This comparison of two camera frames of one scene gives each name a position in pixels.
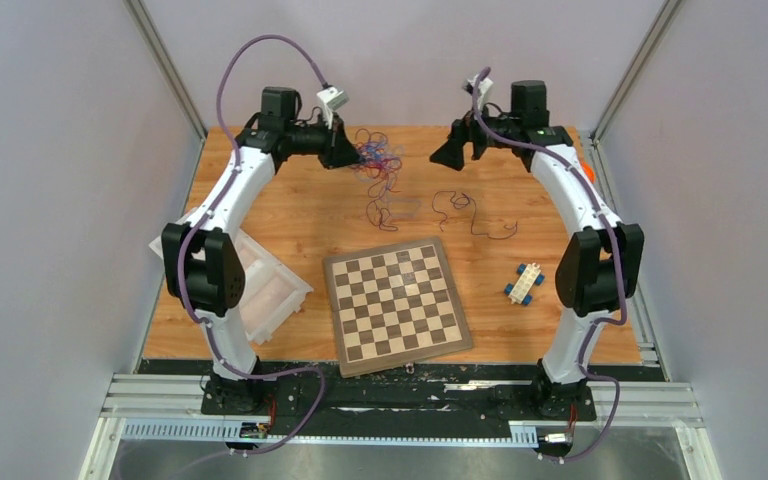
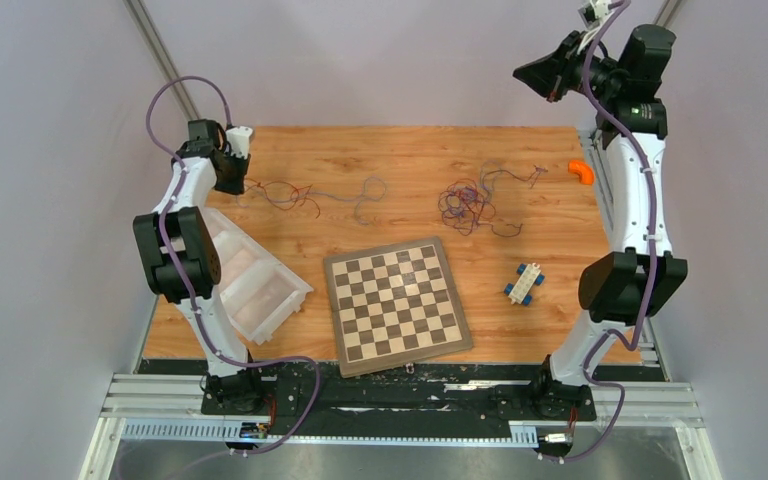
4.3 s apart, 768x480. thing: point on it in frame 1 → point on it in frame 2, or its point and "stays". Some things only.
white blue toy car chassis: (528, 276) stays
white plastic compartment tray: (272, 293) stays
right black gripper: (451, 152) → (558, 66)
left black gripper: (336, 150) → (242, 165)
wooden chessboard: (394, 305) stays
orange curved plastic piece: (589, 172) stays
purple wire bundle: (378, 159) → (465, 204)
